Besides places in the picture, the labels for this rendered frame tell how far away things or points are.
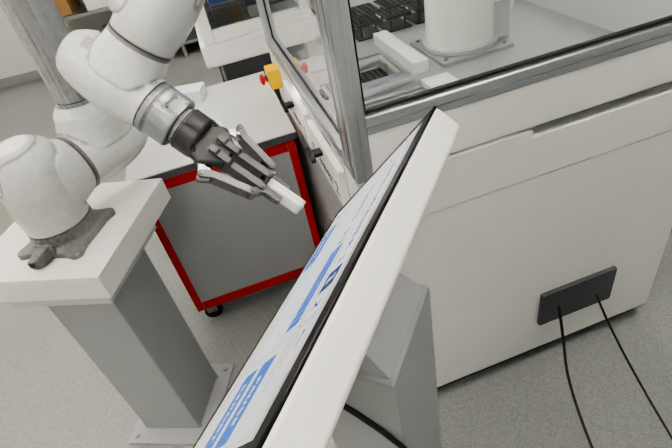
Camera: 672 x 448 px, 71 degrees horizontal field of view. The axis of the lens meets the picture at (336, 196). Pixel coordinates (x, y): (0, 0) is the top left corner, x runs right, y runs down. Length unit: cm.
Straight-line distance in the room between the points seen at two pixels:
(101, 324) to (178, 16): 94
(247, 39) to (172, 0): 148
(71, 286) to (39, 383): 112
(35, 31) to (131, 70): 50
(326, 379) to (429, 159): 32
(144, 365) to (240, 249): 56
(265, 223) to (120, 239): 68
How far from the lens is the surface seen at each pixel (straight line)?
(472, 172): 112
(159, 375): 161
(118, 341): 152
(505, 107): 108
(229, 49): 224
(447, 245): 122
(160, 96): 80
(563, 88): 116
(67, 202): 129
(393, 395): 61
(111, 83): 81
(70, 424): 216
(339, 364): 42
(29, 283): 134
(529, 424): 173
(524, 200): 127
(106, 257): 126
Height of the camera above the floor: 153
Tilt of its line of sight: 37 degrees down
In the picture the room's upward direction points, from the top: 12 degrees counter-clockwise
